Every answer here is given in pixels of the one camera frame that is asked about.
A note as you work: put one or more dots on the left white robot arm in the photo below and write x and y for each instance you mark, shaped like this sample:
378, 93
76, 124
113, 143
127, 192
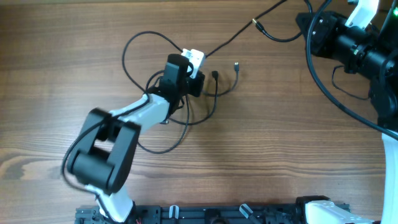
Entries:
101, 156

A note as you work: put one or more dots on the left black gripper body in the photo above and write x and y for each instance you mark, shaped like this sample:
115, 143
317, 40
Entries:
194, 86

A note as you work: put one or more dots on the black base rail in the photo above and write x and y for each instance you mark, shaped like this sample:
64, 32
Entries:
145, 214

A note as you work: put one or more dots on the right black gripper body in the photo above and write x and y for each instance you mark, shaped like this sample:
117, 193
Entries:
332, 40

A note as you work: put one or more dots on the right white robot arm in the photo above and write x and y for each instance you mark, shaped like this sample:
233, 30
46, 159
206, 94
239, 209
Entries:
374, 56

